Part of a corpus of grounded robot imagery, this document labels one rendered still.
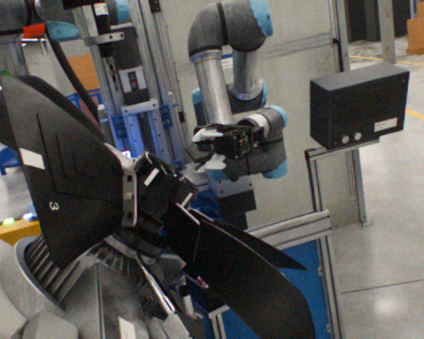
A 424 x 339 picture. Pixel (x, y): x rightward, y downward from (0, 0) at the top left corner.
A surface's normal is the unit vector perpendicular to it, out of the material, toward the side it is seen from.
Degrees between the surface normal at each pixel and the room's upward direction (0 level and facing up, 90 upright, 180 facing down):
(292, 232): 90
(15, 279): 50
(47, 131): 75
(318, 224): 90
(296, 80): 91
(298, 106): 90
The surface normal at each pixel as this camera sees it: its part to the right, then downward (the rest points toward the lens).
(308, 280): 0.26, 0.22
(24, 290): -0.38, -0.27
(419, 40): -0.04, 0.28
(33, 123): 0.88, -0.43
